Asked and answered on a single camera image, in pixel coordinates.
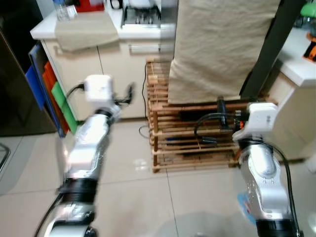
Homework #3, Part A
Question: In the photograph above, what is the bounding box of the green round object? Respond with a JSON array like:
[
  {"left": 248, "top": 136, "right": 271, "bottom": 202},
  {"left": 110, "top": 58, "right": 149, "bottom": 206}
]
[{"left": 300, "top": 1, "right": 316, "bottom": 21}]

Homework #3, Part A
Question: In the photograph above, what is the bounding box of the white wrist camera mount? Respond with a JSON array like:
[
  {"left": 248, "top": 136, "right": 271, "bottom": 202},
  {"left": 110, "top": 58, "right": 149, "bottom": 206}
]
[
  {"left": 82, "top": 75, "right": 117, "bottom": 105},
  {"left": 232, "top": 102, "right": 278, "bottom": 144}
]

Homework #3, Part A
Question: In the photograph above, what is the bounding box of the clear plastic water bottle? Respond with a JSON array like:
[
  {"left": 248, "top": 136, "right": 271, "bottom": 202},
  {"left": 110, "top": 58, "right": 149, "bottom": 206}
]
[{"left": 53, "top": 0, "right": 76, "bottom": 22}]

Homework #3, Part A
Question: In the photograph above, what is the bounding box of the blue cutting board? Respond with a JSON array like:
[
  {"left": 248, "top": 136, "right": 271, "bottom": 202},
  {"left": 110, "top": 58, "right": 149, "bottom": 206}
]
[{"left": 25, "top": 42, "right": 62, "bottom": 138}]

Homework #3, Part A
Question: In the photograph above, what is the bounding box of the metal dish rack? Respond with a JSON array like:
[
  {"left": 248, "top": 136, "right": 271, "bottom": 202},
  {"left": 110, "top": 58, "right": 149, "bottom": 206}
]
[{"left": 120, "top": 0, "right": 164, "bottom": 28}]

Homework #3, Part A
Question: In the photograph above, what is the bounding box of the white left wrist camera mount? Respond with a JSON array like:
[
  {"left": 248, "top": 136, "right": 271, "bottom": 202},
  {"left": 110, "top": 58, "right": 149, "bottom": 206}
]
[{"left": 82, "top": 75, "right": 117, "bottom": 105}]

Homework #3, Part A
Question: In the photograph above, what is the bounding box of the black slanted post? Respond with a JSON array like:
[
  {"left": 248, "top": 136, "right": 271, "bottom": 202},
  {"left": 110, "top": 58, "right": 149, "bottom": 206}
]
[{"left": 240, "top": 0, "right": 308, "bottom": 100}]

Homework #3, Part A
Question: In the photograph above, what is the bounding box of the white side counter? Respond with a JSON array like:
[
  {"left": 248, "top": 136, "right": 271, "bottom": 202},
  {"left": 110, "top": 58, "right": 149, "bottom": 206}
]
[{"left": 264, "top": 27, "right": 316, "bottom": 162}]

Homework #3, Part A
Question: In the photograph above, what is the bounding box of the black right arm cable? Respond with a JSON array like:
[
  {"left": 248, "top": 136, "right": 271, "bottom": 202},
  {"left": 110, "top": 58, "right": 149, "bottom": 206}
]
[{"left": 194, "top": 113, "right": 303, "bottom": 237}]

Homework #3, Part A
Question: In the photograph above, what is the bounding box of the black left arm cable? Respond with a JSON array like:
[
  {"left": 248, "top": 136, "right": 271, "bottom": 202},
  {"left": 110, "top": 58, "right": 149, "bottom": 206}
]
[{"left": 35, "top": 83, "right": 87, "bottom": 237}]

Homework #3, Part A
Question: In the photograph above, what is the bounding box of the red container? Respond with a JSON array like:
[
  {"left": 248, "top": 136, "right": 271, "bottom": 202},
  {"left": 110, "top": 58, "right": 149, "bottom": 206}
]
[{"left": 74, "top": 0, "right": 106, "bottom": 13}]

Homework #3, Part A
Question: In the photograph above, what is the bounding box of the orange cutting board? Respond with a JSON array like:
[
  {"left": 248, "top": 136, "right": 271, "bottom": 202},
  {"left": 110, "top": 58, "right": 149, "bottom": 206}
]
[{"left": 43, "top": 61, "right": 70, "bottom": 133}]

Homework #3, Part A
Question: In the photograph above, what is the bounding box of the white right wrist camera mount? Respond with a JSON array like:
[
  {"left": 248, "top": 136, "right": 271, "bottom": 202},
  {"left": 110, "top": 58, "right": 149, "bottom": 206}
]
[{"left": 232, "top": 102, "right": 278, "bottom": 144}]

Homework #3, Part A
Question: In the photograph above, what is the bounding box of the green cutting board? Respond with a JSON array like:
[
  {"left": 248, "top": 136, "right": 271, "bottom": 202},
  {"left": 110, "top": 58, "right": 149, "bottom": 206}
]
[{"left": 51, "top": 81, "right": 79, "bottom": 135}]

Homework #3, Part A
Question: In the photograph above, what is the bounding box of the glossy black fridge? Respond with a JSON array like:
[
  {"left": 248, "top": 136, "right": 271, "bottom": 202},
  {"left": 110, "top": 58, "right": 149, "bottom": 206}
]
[{"left": 0, "top": 0, "right": 59, "bottom": 138}]

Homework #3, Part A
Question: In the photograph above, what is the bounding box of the white kitchen counter cabinet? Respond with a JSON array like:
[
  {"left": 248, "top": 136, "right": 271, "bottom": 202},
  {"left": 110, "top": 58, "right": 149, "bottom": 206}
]
[{"left": 30, "top": 0, "right": 178, "bottom": 120}]

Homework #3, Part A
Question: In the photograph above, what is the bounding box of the wooden slatted rack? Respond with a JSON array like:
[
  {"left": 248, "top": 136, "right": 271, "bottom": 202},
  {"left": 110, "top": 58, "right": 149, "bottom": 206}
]
[{"left": 145, "top": 58, "right": 278, "bottom": 173}]

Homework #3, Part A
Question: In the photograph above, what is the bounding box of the metal drawer handle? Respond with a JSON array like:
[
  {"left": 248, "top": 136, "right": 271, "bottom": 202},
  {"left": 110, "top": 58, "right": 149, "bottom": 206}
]
[{"left": 129, "top": 43, "right": 162, "bottom": 53}]

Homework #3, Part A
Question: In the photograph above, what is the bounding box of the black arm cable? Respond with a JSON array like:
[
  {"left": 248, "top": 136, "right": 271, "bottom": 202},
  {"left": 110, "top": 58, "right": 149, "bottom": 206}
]
[
  {"left": 35, "top": 83, "right": 87, "bottom": 237},
  {"left": 194, "top": 113, "right": 303, "bottom": 237}
]

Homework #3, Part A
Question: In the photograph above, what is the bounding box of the large beige cloth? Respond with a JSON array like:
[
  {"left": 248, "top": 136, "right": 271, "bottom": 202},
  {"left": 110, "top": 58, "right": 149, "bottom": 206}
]
[{"left": 167, "top": 0, "right": 280, "bottom": 105}]

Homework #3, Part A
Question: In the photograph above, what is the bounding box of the small beige towel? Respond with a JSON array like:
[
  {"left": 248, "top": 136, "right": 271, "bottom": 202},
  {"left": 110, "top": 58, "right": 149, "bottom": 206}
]
[{"left": 54, "top": 12, "right": 119, "bottom": 53}]

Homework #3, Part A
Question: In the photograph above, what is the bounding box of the orange and black tool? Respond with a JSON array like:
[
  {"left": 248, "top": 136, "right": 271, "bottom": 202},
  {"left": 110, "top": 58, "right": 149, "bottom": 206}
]
[{"left": 303, "top": 33, "right": 316, "bottom": 63}]

